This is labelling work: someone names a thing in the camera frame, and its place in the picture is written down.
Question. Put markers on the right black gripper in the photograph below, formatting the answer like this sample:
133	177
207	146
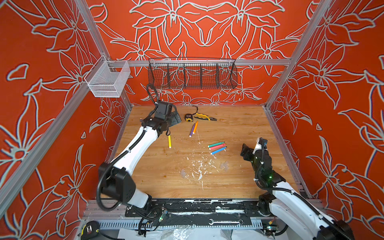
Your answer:
245	151

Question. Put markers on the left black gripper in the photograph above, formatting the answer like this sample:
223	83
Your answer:
173	120

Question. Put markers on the yellow marker pen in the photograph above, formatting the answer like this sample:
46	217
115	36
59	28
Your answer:
170	141

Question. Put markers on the orange marker pen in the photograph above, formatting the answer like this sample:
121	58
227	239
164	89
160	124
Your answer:
195	127

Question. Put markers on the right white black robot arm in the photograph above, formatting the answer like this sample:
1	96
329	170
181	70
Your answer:
282	201

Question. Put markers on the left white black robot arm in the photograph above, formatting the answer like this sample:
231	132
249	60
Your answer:
116	185

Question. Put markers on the purple marker pen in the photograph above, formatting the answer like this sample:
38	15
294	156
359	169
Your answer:
190	135

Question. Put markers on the blue marker pen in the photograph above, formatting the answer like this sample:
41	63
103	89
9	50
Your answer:
218	150

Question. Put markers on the pink marker pen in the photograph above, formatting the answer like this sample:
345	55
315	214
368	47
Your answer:
217	147

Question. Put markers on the green marker pen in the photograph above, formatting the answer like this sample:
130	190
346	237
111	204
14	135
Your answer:
215	144

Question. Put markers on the yellow black tape measure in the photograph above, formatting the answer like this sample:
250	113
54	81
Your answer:
189	118

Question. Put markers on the silver wrench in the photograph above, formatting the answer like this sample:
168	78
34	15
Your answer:
213	222

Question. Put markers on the black tape measure foreground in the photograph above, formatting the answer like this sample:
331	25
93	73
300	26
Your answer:
90	230

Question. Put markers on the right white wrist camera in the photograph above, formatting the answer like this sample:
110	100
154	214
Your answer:
259	145

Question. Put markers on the black wire wall basket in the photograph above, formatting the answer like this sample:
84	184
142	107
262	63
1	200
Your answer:
193	73

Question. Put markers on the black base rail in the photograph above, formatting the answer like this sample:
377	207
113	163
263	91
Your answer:
197	212

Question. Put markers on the clear plastic wall bin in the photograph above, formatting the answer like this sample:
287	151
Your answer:
103	82

